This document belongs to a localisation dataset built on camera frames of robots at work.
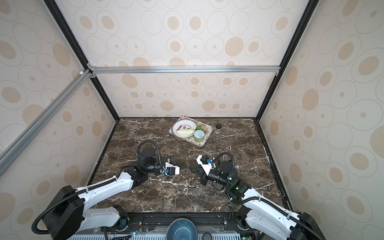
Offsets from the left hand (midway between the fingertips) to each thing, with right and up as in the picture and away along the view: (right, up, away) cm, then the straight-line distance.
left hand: (188, 165), depth 71 cm
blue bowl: (-3, -31, +1) cm, 31 cm away
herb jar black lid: (+19, +19, +32) cm, 41 cm away
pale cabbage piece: (-4, +15, +35) cm, 39 cm away
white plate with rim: (-6, +22, +45) cm, 50 cm away
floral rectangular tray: (+13, +17, +42) cm, 48 cm away
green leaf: (+6, +19, +32) cm, 38 cm away
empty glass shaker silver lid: (+18, +12, +32) cm, 38 cm away
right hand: (+2, -1, +1) cm, 3 cm away
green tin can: (+6, +12, +32) cm, 34 cm away
